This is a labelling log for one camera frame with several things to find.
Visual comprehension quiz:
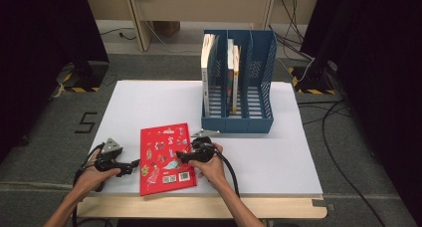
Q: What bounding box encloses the brown cardboard box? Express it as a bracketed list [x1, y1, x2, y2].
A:
[152, 20, 182, 38]

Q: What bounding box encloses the black curtain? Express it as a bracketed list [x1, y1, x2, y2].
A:
[300, 0, 422, 223]
[0, 0, 110, 163]

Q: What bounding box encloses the gray tape strip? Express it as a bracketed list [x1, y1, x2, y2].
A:
[312, 198, 336, 211]

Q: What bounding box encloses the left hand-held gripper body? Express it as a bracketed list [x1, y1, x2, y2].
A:
[94, 137, 133, 173]

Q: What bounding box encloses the person's left hand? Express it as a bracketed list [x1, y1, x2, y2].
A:
[73, 149, 122, 195]

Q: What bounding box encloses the red hardcover picture book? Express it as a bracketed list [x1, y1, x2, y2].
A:
[138, 121, 198, 197]

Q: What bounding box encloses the right hand-held gripper cable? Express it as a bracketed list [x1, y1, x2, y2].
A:
[212, 146, 241, 199]

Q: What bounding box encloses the beige wooden desk frame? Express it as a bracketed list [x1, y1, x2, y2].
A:
[122, 0, 279, 53]

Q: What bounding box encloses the blue cover book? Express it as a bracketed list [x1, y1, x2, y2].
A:
[226, 38, 236, 113]

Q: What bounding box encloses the white floor cable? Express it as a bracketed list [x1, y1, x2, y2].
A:
[143, 19, 204, 54]

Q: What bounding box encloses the hand-held gripper cable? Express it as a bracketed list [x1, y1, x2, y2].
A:
[71, 142, 105, 227]
[212, 146, 241, 199]

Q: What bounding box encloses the yellow cover book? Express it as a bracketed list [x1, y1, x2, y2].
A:
[232, 45, 242, 115]

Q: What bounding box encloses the thick white spine book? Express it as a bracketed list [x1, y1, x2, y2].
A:
[200, 33, 220, 118]

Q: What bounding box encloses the person's right hand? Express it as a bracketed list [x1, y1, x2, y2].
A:
[193, 142, 229, 189]

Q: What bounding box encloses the left hand-held gripper cable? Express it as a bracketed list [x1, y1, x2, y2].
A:
[71, 142, 105, 227]

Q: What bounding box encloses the black striped stand base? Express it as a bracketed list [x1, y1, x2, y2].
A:
[288, 59, 343, 96]
[55, 61, 110, 93]

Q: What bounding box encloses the black socket cable bundle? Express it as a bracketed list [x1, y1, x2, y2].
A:
[269, 0, 316, 62]

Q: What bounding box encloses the long black floor cable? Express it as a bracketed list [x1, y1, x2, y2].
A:
[320, 99, 388, 227]

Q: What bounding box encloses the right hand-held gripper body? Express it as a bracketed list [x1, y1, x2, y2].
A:
[190, 128, 222, 164]

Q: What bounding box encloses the blue file rack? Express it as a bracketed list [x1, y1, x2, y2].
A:
[200, 29, 278, 134]

